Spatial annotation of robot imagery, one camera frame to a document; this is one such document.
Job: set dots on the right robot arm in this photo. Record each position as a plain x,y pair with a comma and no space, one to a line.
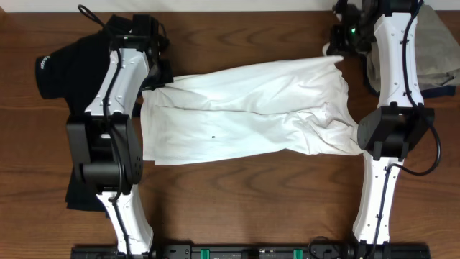
401,119

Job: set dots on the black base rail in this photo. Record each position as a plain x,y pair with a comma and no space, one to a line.
319,250

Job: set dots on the navy folded garment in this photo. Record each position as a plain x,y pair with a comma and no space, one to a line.
439,92

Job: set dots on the khaki folded garment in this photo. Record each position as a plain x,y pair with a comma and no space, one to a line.
437,51

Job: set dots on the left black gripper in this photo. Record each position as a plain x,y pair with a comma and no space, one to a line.
167,78

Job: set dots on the black t-shirt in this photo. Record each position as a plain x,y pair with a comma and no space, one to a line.
72,75

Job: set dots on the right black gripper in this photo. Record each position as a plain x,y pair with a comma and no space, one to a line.
338,47

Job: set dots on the white t-shirt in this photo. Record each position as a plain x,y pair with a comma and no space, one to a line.
298,105

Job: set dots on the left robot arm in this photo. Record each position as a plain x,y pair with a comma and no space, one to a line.
133,232

